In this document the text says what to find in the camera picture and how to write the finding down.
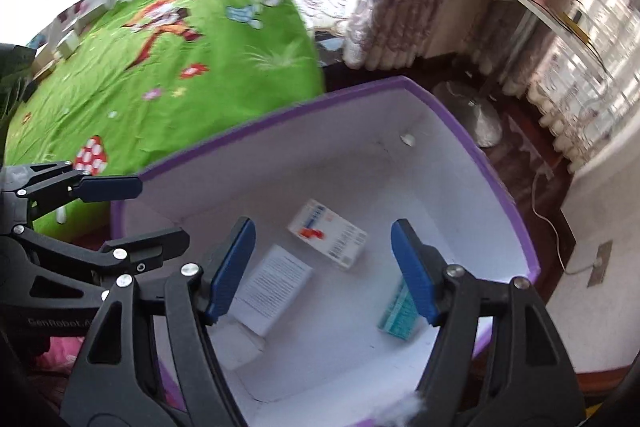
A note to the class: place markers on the grey round fan base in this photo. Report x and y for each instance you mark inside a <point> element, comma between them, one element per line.
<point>472,114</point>

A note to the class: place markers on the green cartoon printed blanket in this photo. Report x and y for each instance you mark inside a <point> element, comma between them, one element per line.
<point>175,97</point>

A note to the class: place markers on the wall socket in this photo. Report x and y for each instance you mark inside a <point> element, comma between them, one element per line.
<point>600,263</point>

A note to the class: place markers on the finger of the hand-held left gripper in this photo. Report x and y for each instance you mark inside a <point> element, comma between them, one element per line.
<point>110,188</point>
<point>150,247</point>

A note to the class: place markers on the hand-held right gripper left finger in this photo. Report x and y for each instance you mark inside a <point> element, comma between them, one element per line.
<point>231,272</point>

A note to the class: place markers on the purple storage box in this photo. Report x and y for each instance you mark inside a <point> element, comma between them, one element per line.
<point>350,167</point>

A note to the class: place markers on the small white scrap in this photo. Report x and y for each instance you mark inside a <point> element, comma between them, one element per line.
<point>408,139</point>

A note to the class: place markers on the white long carton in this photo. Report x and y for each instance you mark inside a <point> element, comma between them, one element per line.
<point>66,46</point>

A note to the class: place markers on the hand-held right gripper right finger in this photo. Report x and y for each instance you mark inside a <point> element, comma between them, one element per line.
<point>414,274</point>

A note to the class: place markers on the white shelf board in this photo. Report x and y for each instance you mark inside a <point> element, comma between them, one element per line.
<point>520,2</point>

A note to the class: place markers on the white box blue red print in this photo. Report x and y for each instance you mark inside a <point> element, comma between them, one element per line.
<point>327,234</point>

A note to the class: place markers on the teal medicine box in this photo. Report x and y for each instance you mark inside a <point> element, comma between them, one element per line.
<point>400,314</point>

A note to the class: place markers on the beige pleated curtain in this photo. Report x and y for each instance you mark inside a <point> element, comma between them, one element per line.
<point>425,7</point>

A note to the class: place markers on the pink cloth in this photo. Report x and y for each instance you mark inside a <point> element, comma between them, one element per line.
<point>57,354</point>

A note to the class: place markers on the white fluff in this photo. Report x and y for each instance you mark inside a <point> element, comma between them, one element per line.
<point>400,409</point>

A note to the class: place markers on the white box with black text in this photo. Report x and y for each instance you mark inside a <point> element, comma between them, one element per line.
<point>272,289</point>

